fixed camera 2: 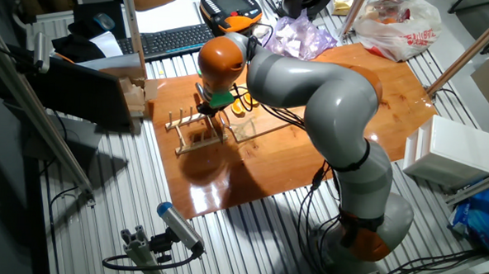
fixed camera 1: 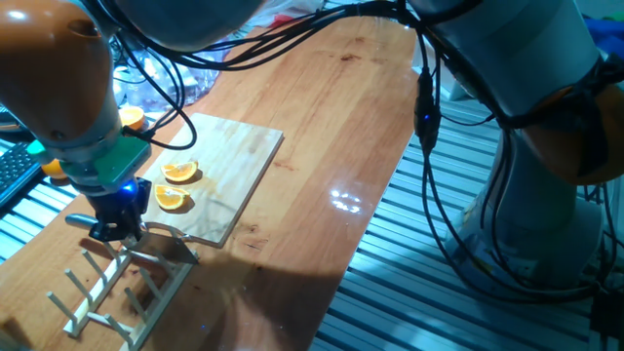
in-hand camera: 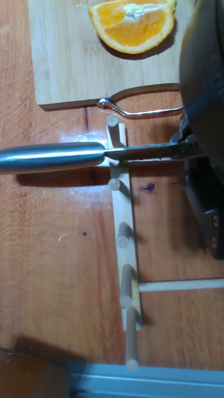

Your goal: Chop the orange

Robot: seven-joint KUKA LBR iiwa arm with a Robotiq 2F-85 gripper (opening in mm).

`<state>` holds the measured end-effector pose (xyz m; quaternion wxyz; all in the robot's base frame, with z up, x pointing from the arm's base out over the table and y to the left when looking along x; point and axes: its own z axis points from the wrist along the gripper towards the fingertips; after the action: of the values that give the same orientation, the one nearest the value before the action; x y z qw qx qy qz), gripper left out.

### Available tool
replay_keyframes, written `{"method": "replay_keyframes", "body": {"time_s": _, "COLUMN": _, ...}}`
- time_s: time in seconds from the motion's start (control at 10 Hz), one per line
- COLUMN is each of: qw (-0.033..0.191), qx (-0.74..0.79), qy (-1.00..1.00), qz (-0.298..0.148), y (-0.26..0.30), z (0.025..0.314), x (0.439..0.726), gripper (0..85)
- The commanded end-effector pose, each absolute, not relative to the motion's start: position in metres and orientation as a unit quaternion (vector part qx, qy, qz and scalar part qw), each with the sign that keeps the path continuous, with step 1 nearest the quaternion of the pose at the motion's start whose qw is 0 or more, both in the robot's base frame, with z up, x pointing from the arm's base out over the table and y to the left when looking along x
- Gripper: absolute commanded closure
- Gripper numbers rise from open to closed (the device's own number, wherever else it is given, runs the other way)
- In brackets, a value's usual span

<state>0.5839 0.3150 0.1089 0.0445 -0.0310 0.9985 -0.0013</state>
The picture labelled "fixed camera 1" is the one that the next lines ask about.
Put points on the clear plastic bag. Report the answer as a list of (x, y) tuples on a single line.
[(195, 83)]

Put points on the black keyboard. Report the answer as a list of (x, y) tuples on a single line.
[(17, 170)]

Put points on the orange half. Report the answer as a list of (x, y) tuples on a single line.
[(132, 117)]

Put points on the black box device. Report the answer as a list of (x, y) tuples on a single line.
[(607, 314)]

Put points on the blue bag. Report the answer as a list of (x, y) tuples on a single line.
[(607, 34)]

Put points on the cut orange piece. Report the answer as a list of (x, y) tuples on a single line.
[(170, 197), (179, 171)]

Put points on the wooden dish rack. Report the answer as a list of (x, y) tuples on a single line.
[(97, 297)]

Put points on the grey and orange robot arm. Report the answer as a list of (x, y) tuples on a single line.
[(53, 73)]

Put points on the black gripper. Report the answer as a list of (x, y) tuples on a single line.
[(122, 205)]

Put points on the large brown wooden board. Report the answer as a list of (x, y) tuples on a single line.
[(317, 97)]

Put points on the wooden cutting board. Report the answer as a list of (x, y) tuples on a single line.
[(234, 151)]

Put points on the steel cleaver knife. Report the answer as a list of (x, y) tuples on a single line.
[(166, 248)]

